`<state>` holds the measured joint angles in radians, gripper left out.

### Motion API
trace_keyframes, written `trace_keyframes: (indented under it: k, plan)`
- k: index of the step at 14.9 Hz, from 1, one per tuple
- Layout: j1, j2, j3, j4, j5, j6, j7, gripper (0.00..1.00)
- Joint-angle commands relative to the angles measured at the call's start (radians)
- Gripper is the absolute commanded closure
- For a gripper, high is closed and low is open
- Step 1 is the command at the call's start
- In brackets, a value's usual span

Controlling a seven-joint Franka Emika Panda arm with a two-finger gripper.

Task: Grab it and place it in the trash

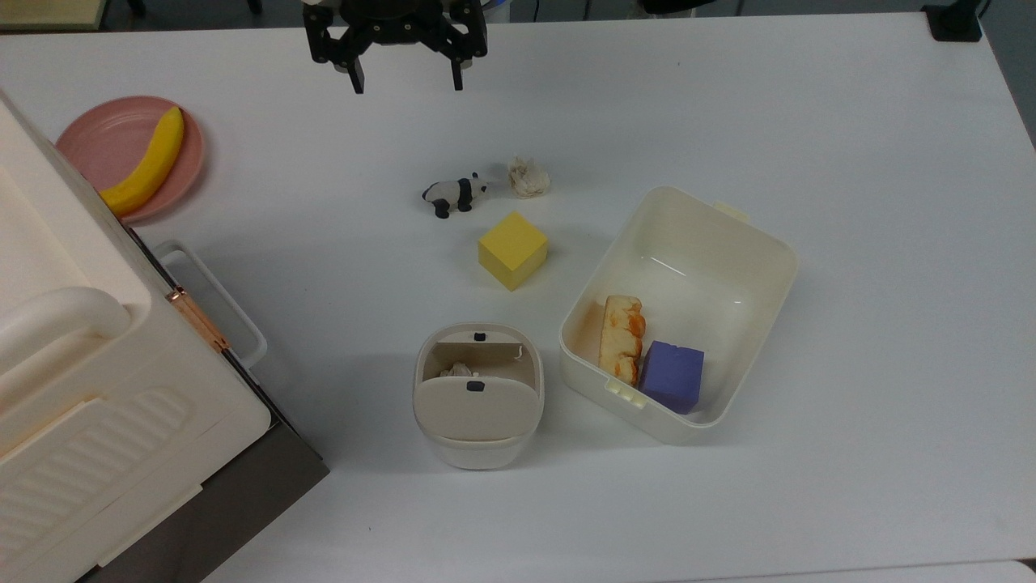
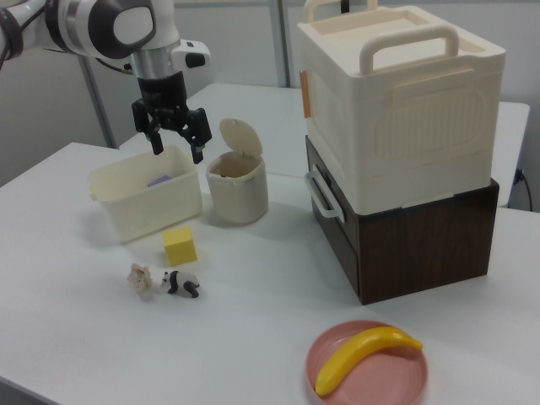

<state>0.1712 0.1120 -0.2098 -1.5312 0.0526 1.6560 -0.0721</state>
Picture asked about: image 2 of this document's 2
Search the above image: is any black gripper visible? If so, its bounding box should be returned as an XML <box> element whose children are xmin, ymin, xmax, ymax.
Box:
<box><xmin>132</xmin><ymin>71</ymin><xmax>213</xmax><ymax>165</ymax></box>

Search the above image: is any cream trash can with lid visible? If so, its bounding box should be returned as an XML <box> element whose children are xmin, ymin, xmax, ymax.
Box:
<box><xmin>205</xmin><ymin>118</ymin><xmax>269</xmax><ymax>224</ymax></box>

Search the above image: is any cream rectangular plastic bin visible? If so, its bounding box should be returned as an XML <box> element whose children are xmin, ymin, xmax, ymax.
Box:
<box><xmin>87</xmin><ymin>145</ymin><xmax>203</xmax><ymax>245</ymax></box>

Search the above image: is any yellow foam block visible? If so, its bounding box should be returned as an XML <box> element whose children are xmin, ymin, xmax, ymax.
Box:
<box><xmin>162</xmin><ymin>225</ymin><xmax>198</xmax><ymax>267</ymax></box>

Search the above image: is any small panda toy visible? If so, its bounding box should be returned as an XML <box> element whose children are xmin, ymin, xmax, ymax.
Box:
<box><xmin>159</xmin><ymin>270</ymin><xmax>202</xmax><ymax>299</ymax></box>

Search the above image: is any dark wood drawer cabinet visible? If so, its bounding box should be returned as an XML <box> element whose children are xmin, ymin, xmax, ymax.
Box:
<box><xmin>304</xmin><ymin>134</ymin><xmax>501</xmax><ymax>306</ymax></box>

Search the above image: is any yellow toy banana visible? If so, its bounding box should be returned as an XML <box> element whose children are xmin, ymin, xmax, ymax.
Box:
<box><xmin>315</xmin><ymin>326</ymin><xmax>424</xmax><ymax>397</ymax></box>

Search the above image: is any pink plate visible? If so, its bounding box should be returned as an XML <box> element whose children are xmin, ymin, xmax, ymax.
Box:
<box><xmin>305</xmin><ymin>320</ymin><xmax>429</xmax><ymax>405</ymax></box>

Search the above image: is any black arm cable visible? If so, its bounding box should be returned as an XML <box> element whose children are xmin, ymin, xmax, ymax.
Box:
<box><xmin>97</xmin><ymin>57</ymin><xmax>136</xmax><ymax>77</ymax></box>

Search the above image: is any white drawer handle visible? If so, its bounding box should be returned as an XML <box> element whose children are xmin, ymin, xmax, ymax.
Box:
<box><xmin>304</xmin><ymin>170</ymin><xmax>348</xmax><ymax>222</ymax></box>

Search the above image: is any cream storage box with handles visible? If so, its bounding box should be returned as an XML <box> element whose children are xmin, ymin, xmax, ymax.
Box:
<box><xmin>296</xmin><ymin>0</ymin><xmax>507</xmax><ymax>213</ymax></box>

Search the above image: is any black wall cable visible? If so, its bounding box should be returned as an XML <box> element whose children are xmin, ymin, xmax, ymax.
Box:
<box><xmin>515</xmin><ymin>168</ymin><xmax>534</xmax><ymax>210</ymax></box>

